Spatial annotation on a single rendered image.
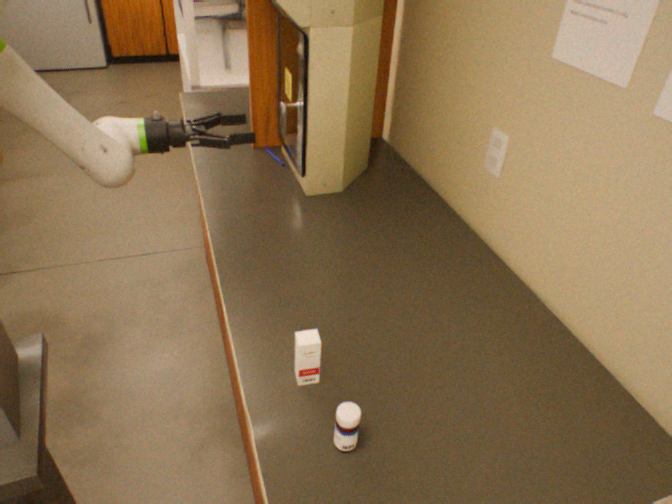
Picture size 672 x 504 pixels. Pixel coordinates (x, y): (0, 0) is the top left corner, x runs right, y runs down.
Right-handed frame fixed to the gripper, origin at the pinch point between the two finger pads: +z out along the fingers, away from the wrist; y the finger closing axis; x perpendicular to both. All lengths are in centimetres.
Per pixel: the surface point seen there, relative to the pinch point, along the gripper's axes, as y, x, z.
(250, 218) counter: -14.2, 20.1, -2.4
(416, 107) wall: 13, 2, 59
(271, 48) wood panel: 30.8, -13.4, 14.2
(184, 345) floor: 36, 114, -26
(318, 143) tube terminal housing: -6.2, 3.5, 18.8
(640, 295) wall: -83, 4, 58
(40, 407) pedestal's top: -64, 21, -49
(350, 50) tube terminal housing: -6.4, -21.4, 26.3
